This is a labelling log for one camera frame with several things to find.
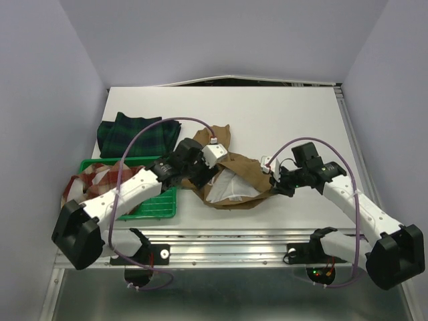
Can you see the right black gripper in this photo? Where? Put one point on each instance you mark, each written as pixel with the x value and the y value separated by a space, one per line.
pixel 279 187

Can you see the red plaid skirt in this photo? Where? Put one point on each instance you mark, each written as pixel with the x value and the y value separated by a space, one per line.
pixel 92 182

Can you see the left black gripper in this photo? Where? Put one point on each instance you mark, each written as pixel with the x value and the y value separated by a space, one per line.
pixel 206 174

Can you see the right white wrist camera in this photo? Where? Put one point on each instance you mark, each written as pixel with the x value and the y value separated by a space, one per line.
pixel 271 166

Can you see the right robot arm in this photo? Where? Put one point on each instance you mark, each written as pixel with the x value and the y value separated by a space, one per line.
pixel 388 251

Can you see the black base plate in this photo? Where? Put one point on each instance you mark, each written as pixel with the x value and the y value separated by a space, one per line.
pixel 300 253
pixel 155 254

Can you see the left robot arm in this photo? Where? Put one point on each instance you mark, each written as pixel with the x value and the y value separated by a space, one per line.
pixel 84 231

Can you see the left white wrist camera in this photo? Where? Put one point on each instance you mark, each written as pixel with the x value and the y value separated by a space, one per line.
pixel 214 154

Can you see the tan pleated skirt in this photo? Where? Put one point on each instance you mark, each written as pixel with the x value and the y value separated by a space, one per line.
pixel 240 184

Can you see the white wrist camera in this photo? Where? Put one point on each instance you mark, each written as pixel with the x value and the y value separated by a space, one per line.
pixel 214 154
pixel 271 166

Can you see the green plaid skirt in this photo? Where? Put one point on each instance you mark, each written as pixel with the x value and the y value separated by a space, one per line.
pixel 113 137

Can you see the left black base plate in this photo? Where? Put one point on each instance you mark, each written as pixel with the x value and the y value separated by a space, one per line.
pixel 155 254

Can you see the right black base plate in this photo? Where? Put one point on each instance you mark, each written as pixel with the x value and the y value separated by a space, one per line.
pixel 300 253

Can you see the aluminium frame rail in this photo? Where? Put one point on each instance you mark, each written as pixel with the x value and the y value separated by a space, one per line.
pixel 228 264

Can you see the green plastic tray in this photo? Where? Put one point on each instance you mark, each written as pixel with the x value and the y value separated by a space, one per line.
pixel 160 207

